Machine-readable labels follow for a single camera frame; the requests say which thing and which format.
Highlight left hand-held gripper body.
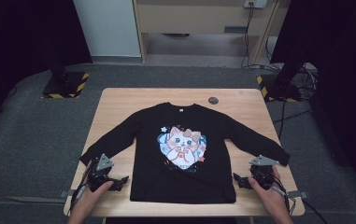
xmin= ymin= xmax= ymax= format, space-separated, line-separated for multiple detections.
xmin=86 ymin=153 xmax=118 ymax=192

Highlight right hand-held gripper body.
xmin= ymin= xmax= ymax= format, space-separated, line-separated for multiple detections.
xmin=249 ymin=154 xmax=280 ymax=190

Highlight black cat-print long-sleeved shirt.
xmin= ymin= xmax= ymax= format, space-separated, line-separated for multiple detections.
xmin=79 ymin=102 xmax=292 ymax=205

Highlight person's right hand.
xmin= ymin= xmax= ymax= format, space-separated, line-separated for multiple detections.
xmin=248 ymin=166 xmax=292 ymax=217

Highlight person's left hand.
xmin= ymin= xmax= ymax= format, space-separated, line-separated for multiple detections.
xmin=68 ymin=160 xmax=115 ymax=217

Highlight grey tape piece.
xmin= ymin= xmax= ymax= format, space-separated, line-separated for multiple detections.
xmin=59 ymin=189 xmax=77 ymax=199
xmin=287 ymin=189 xmax=309 ymax=200

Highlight black stand with striped base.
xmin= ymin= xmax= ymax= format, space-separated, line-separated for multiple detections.
xmin=41 ymin=52 xmax=91 ymax=100
xmin=256 ymin=60 xmax=303 ymax=103

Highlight black curtain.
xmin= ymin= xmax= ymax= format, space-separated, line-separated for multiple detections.
xmin=270 ymin=0 xmax=356 ymax=198
xmin=0 ymin=0 xmax=93 ymax=139

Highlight white panel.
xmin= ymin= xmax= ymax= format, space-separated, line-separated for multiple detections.
xmin=72 ymin=0 xmax=142 ymax=58

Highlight light wooden cabinet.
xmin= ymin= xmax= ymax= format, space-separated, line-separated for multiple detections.
xmin=132 ymin=0 xmax=289 ymax=65

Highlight white power strip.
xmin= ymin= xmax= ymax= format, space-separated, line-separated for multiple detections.
xmin=243 ymin=0 xmax=269 ymax=9

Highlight right hand-held gripper cable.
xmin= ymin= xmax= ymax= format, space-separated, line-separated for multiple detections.
xmin=272 ymin=174 xmax=297 ymax=217

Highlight black floor cable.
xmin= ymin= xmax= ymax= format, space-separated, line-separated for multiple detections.
xmin=272 ymin=99 xmax=313 ymax=140
xmin=301 ymin=199 xmax=330 ymax=224

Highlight tangled black floor cables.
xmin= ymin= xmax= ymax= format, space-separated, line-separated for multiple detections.
xmin=264 ymin=36 xmax=320 ymax=101

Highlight black hanging power cables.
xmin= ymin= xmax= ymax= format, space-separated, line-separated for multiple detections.
xmin=240 ymin=2 xmax=256 ymax=68

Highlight grey cabinet handle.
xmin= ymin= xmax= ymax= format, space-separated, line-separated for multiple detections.
xmin=223 ymin=26 xmax=249 ymax=35

